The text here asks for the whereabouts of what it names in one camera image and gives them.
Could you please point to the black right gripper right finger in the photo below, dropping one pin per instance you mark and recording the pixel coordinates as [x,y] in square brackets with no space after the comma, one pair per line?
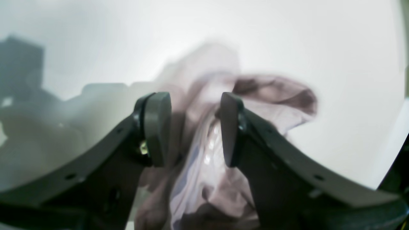
[292,191]

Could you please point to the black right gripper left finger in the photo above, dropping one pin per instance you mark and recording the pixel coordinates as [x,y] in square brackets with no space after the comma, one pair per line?
[96,190]

